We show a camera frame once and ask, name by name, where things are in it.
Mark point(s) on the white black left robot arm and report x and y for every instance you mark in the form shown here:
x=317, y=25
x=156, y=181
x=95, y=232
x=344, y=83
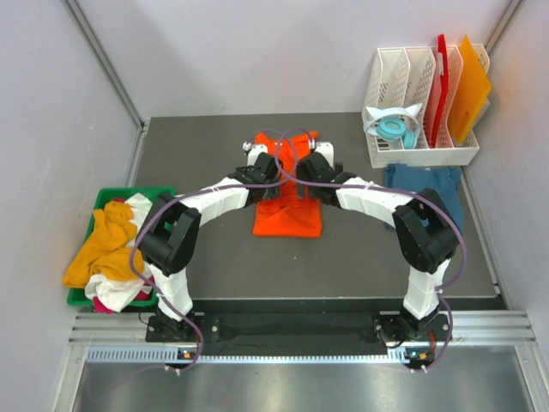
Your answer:
x=169, y=234

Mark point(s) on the red plastic folder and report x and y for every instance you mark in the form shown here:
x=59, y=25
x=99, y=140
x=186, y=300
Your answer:
x=438, y=94

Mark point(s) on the green plastic bin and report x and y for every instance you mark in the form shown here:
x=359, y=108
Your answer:
x=86, y=296

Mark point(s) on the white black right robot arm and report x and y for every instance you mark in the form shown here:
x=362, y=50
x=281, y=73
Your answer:
x=426, y=235

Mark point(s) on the orange plastic folder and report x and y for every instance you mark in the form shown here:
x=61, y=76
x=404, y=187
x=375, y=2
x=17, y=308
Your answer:
x=472, y=90

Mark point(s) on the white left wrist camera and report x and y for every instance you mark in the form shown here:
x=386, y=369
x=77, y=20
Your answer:
x=252, y=151

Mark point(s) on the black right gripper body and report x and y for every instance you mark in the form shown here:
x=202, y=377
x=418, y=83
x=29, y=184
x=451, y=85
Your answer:
x=311, y=191

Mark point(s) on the magenta t-shirt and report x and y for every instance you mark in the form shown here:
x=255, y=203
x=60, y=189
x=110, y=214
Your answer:
x=110, y=296

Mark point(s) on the white t-shirt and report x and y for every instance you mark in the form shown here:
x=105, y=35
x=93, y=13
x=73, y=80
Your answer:
x=116, y=292

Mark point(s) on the mustard yellow t-shirt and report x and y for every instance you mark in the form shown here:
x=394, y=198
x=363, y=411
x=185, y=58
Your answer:
x=106, y=251

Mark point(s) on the aluminium frame rail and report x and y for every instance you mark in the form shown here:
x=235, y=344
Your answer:
x=472, y=328

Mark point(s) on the orange t-shirt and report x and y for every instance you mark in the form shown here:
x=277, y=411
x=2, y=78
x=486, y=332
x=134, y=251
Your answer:
x=288, y=215

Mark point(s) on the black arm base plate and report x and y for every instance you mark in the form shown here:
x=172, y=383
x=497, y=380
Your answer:
x=294, y=327

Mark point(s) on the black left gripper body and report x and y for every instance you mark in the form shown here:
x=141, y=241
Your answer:
x=271, y=192

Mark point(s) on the teal headphones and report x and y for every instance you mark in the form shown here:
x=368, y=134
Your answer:
x=392, y=129

